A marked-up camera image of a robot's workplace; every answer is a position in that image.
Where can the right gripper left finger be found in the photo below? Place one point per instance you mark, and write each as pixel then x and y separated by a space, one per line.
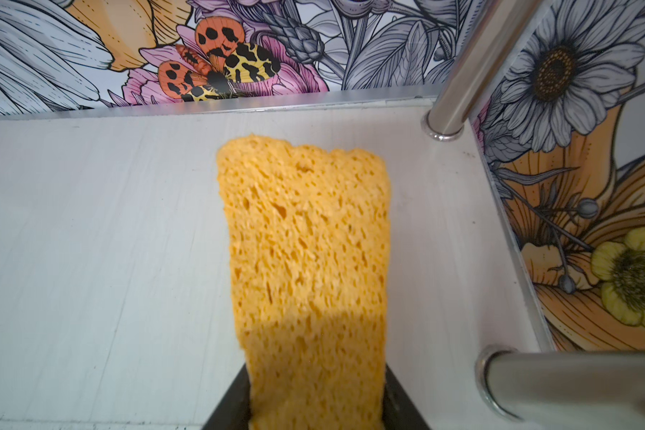
pixel 233 410

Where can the white two-tier shelf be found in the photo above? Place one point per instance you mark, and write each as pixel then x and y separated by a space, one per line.
pixel 153 152

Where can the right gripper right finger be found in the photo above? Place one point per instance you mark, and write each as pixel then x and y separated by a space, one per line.
pixel 399 411

